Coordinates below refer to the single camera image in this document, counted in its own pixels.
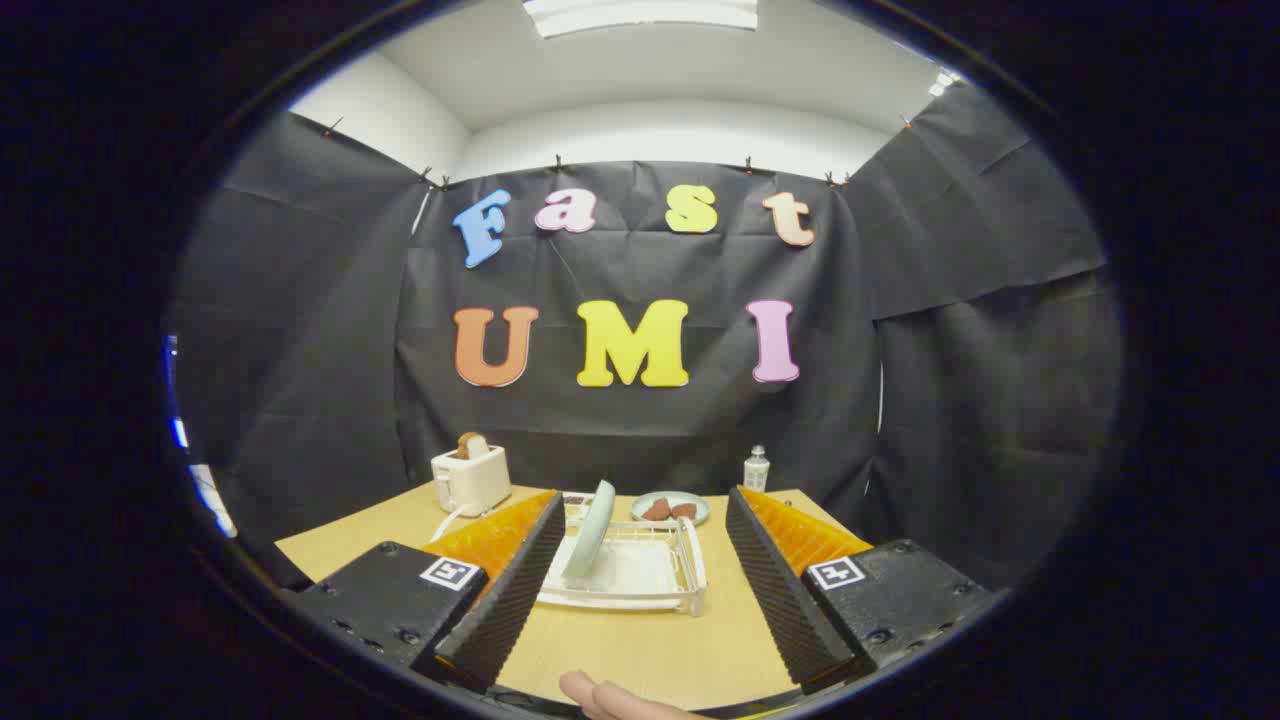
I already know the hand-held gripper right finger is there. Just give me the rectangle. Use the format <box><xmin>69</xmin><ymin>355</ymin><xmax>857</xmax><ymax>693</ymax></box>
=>
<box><xmin>725</xmin><ymin>486</ymin><xmax>991</xmax><ymax>694</ymax></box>

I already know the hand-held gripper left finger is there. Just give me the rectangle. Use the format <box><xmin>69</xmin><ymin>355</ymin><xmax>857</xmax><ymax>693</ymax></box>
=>
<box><xmin>283</xmin><ymin>490</ymin><xmax>566</xmax><ymax>694</ymax></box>

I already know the pale green plate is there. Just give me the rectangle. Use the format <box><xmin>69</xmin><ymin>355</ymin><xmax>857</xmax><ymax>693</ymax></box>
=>
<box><xmin>562</xmin><ymin>480</ymin><xmax>616</xmax><ymax>583</ymax></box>

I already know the white dish rack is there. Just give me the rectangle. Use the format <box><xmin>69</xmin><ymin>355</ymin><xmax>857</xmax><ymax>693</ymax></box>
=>
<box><xmin>432</xmin><ymin>492</ymin><xmax>708</xmax><ymax>617</ymax></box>

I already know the small plate with meat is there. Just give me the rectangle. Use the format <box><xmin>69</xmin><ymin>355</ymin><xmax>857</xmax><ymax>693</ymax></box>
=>
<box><xmin>631</xmin><ymin>491</ymin><xmax>711</xmax><ymax>527</ymax></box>

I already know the white toaster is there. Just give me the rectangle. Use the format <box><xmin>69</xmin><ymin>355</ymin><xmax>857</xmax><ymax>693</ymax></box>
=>
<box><xmin>431</xmin><ymin>445</ymin><xmax>512</xmax><ymax>517</ymax></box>

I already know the black backdrop cloth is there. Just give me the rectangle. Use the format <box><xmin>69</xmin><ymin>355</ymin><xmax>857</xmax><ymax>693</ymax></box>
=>
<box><xmin>170</xmin><ymin>82</ymin><xmax>1126</xmax><ymax>591</ymax></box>

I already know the computer monitor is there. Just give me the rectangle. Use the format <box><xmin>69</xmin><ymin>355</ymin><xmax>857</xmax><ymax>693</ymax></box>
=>
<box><xmin>165</xmin><ymin>335</ymin><xmax>189</xmax><ymax>451</ymax></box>

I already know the ceiling light panel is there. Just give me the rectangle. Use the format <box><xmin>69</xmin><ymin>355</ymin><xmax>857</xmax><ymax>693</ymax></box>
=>
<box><xmin>522</xmin><ymin>0</ymin><xmax>759</xmax><ymax>39</ymax></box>

